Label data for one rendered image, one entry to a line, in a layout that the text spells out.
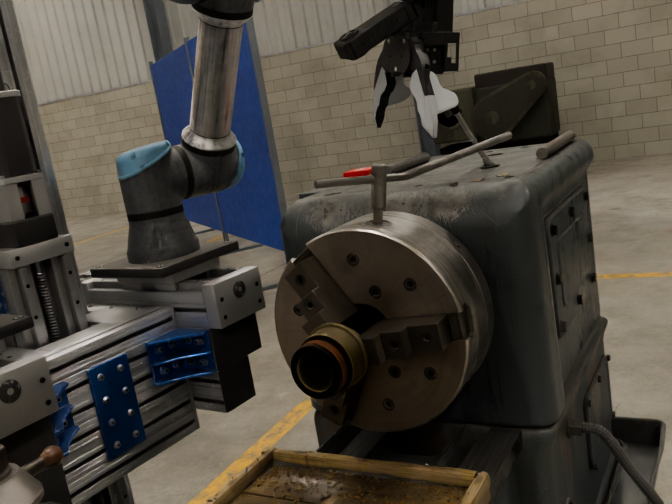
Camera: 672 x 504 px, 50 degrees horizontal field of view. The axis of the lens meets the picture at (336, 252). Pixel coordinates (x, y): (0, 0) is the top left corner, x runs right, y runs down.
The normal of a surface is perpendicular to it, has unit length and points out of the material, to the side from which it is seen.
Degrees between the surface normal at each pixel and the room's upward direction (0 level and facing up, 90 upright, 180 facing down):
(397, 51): 84
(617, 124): 90
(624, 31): 90
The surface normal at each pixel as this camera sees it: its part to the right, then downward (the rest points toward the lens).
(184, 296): -0.56, 0.25
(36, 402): 0.81, -0.02
